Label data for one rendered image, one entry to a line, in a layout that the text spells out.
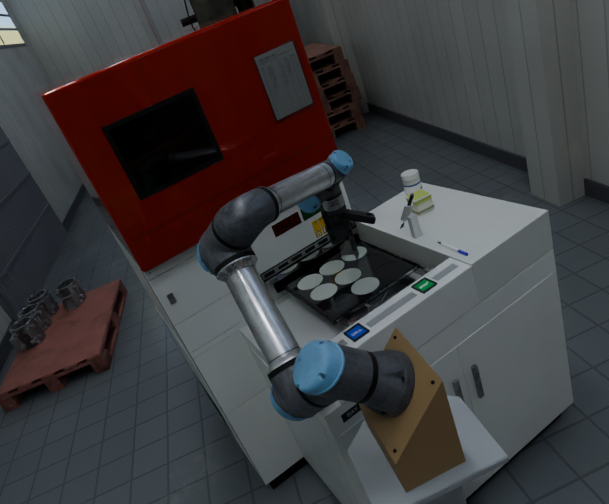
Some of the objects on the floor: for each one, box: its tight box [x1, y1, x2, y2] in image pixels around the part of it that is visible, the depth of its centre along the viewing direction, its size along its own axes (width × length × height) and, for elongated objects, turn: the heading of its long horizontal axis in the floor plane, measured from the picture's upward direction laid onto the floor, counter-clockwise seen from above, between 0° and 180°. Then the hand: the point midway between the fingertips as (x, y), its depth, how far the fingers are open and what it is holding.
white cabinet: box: [240, 249, 574, 504], centre depth 200 cm, size 64×96×82 cm, turn 152°
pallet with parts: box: [0, 277, 128, 412], centre depth 403 cm, size 120×84×34 cm
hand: (357, 254), depth 181 cm, fingers closed
